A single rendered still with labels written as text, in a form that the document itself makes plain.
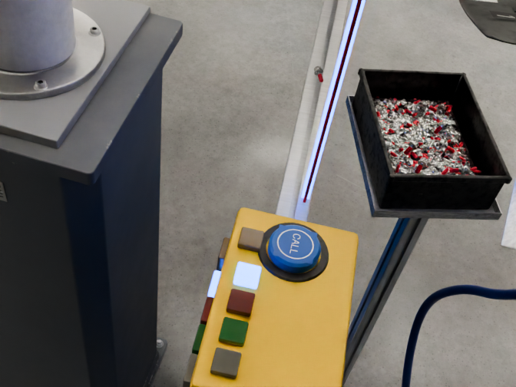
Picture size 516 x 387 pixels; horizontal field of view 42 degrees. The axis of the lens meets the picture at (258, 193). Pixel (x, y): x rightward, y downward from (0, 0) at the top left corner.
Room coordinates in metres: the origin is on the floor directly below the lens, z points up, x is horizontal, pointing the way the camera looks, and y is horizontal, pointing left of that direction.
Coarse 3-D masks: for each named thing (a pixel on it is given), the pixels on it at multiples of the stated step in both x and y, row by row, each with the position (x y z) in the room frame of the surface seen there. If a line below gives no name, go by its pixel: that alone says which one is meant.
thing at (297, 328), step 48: (336, 240) 0.33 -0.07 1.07; (240, 288) 0.27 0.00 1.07; (288, 288) 0.28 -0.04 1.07; (336, 288) 0.29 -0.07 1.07; (288, 336) 0.24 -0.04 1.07; (336, 336) 0.25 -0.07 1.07; (192, 384) 0.19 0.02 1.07; (240, 384) 0.20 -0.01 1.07; (288, 384) 0.20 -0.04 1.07; (336, 384) 0.21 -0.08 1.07
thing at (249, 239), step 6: (246, 228) 0.32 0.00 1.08; (240, 234) 0.31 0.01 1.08; (246, 234) 0.32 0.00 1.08; (252, 234) 0.32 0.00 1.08; (258, 234) 0.32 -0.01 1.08; (240, 240) 0.31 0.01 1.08; (246, 240) 0.31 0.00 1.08; (252, 240) 0.31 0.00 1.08; (258, 240) 0.31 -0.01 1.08; (240, 246) 0.30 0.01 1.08; (246, 246) 0.30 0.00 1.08; (252, 246) 0.31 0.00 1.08; (258, 246) 0.31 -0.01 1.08; (258, 252) 0.30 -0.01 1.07
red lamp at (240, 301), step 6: (234, 294) 0.26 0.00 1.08; (240, 294) 0.26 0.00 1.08; (246, 294) 0.26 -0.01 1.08; (252, 294) 0.26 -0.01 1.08; (228, 300) 0.25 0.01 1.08; (234, 300) 0.26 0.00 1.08; (240, 300) 0.26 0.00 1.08; (246, 300) 0.26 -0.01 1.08; (252, 300) 0.26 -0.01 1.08; (228, 306) 0.25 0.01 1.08; (234, 306) 0.25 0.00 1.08; (240, 306) 0.25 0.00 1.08; (246, 306) 0.25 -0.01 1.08; (252, 306) 0.25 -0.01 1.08; (228, 312) 0.25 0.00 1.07; (234, 312) 0.25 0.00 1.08; (240, 312) 0.25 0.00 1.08; (246, 312) 0.25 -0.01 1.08
